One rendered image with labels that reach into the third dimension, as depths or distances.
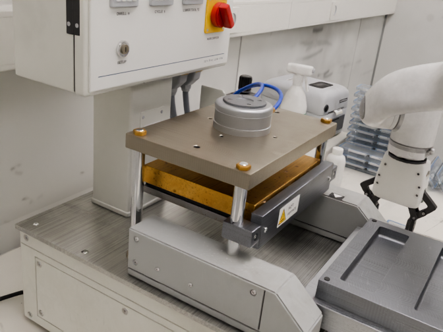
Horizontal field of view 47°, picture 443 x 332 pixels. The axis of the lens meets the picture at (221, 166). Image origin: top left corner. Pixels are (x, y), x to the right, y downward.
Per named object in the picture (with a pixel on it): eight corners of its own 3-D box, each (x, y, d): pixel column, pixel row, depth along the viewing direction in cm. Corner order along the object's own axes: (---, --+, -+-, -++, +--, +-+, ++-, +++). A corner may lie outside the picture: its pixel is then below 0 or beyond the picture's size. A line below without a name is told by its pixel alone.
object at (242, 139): (88, 183, 70) (88, 91, 65) (211, 132, 95) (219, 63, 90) (240, 246, 59) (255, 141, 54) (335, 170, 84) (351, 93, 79)
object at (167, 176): (142, 191, 70) (145, 125, 66) (227, 150, 88) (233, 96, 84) (252, 235, 62) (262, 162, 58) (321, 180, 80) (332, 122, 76)
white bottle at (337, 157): (339, 203, 136) (349, 153, 130) (320, 201, 136) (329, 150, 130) (335, 195, 140) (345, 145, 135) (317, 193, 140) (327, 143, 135)
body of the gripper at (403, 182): (439, 153, 104) (425, 203, 109) (390, 139, 110) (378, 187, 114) (429, 163, 99) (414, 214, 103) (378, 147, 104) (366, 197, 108)
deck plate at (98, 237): (14, 228, 76) (14, 222, 76) (161, 164, 104) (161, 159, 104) (297, 374, 55) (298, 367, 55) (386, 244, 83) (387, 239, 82)
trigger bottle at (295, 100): (271, 143, 161) (283, 64, 151) (279, 136, 168) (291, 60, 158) (298, 149, 158) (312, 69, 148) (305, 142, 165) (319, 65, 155)
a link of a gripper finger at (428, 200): (444, 195, 103) (431, 217, 106) (408, 176, 106) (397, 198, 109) (442, 197, 102) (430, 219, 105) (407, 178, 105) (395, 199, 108)
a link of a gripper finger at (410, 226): (430, 207, 106) (422, 236, 109) (414, 203, 108) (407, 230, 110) (426, 213, 104) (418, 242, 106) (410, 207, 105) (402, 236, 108)
